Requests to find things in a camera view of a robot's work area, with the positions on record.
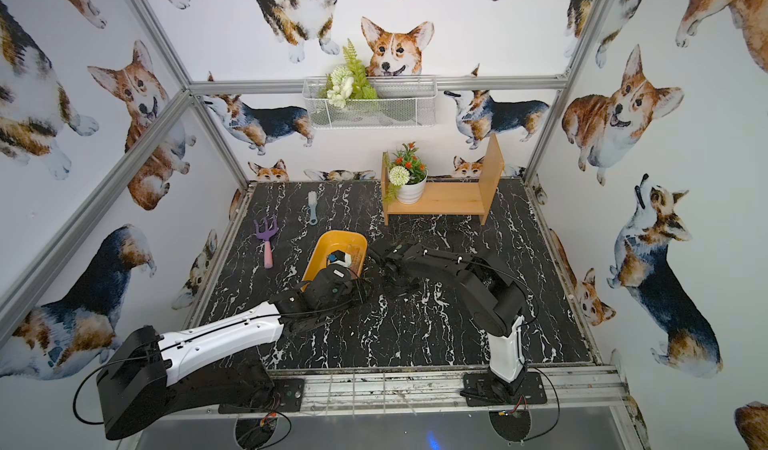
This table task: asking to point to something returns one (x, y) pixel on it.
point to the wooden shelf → (449, 197)
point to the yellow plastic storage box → (338, 240)
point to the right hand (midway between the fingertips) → (402, 284)
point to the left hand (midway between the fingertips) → (373, 280)
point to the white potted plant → (407, 175)
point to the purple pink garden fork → (266, 234)
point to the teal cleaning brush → (312, 204)
